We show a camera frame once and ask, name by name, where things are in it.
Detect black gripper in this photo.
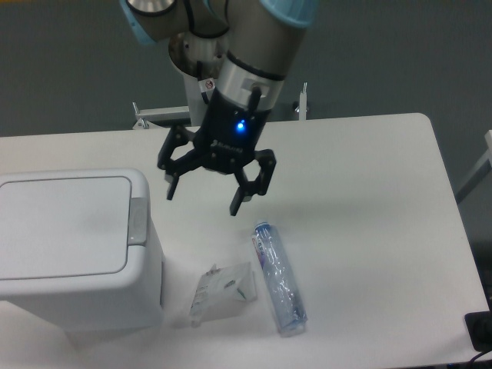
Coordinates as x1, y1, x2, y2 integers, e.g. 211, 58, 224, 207
156, 88, 278, 217

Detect white push-lid trash can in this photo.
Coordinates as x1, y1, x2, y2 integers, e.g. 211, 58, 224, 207
1, 168, 165, 331

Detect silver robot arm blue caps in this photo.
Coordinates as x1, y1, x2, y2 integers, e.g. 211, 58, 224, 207
121, 1, 318, 215

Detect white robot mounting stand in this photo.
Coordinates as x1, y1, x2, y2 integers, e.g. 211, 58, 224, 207
131, 76, 311, 130

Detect clear plastic wrapper bag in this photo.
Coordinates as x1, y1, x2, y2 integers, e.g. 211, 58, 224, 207
188, 261, 257, 327

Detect clear plastic water bottle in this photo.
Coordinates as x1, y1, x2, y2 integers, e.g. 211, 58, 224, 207
251, 220, 308, 337

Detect black device at table corner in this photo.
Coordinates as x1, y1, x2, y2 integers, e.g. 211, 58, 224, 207
464, 311, 491, 352

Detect white frame at right edge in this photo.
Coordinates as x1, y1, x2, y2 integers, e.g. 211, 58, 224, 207
454, 130, 491, 204

